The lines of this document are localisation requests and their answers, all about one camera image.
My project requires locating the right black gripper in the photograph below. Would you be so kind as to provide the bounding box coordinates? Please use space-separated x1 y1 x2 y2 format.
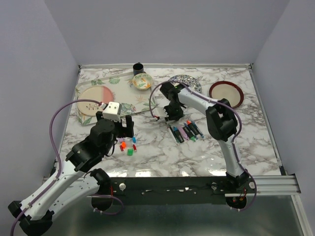
160 102 183 122

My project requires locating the orange black highlighter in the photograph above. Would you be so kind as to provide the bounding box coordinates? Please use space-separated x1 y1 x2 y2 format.
187 120 199 136

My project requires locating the green highlighter cap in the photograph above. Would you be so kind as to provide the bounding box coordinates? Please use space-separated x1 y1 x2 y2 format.
127 148 133 156

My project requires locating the green black highlighter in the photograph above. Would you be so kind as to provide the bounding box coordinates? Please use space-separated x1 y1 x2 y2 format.
183 126 196 142

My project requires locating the purple translucent highlighter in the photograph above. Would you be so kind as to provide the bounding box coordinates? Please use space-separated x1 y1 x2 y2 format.
177 126 189 140

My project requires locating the blue black highlighter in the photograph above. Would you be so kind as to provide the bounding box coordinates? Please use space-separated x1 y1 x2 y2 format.
173 126 184 143

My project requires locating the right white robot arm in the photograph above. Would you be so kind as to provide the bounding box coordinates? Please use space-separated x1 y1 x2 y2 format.
160 82 250 193

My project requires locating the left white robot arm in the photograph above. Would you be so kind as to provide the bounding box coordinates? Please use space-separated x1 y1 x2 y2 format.
8 112 134 236

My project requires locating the floral rectangular tray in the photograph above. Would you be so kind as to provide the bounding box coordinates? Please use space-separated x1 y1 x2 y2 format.
75 72 152 126

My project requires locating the blue floral plate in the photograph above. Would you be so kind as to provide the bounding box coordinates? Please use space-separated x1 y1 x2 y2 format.
169 74 202 93

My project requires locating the floral yellow bowl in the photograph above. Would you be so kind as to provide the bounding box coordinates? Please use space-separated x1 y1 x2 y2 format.
132 73 153 91

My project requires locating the pink cream round plate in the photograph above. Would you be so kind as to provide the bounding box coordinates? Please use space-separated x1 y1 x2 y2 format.
77 85 114 116

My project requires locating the red rimmed brown plate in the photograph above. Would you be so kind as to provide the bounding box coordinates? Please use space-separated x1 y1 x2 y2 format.
209 81 244 108

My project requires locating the black cup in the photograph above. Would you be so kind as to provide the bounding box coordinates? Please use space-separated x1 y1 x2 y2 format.
132 62 144 76

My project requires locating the black mounting base bar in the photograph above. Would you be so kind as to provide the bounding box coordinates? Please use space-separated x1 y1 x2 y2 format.
81 176 256 206

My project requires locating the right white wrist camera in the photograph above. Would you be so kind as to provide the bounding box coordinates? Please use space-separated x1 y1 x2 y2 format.
153 107 169 121

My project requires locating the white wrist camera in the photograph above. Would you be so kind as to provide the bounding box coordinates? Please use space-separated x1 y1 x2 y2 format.
153 107 169 121
102 101 122 122

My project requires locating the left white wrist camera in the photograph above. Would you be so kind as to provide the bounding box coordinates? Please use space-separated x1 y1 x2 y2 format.
102 101 122 122

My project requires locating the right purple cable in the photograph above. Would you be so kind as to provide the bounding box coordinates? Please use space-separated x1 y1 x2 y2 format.
149 82 258 212

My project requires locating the purple cable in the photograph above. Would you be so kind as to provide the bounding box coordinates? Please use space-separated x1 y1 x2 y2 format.
9 99 104 236
149 82 258 212

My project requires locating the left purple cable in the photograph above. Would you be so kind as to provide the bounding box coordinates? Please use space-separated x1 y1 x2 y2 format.
9 99 104 236

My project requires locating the aluminium frame rail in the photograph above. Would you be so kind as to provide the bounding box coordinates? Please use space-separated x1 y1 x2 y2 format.
254 175 301 196

